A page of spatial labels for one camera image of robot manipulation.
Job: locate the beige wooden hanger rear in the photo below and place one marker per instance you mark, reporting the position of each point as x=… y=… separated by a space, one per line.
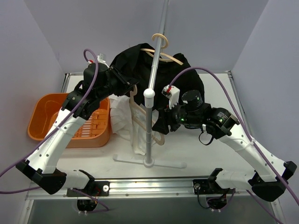
x=165 y=57

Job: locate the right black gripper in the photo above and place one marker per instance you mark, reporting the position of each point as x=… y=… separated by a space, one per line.
x=170 y=118

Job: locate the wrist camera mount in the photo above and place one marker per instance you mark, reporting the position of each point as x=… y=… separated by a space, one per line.
x=172 y=93
x=101 y=58

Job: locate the beige wooden hanger front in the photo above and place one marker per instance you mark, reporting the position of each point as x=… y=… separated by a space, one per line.
x=137 y=110

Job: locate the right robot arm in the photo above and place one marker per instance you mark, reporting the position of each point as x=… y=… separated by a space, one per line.
x=269 y=173

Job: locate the aluminium mounting rail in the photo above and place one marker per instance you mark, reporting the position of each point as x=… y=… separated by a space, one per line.
x=153 y=188

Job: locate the white pleated skirt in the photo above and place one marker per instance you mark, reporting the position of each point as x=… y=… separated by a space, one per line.
x=123 y=125

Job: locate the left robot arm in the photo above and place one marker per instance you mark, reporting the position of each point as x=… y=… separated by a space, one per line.
x=98 y=83

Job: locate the beige wooden hanger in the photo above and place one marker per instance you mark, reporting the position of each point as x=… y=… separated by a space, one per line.
x=137 y=110
x=165 y=57

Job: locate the orange plastic basket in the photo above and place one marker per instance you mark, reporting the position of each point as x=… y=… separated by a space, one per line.
x=93 y=134

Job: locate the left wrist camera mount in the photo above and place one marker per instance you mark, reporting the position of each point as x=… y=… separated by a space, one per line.
x=101 y=58

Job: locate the silver clothes rack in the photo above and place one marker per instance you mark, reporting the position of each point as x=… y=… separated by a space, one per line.
x=148 y=161

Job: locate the black garment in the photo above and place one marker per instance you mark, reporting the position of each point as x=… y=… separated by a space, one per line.
x=136 y=63

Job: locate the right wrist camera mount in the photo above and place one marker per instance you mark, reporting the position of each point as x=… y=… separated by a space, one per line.
x=172 y=93

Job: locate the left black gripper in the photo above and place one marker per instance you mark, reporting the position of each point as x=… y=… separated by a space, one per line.
x=120 y=76

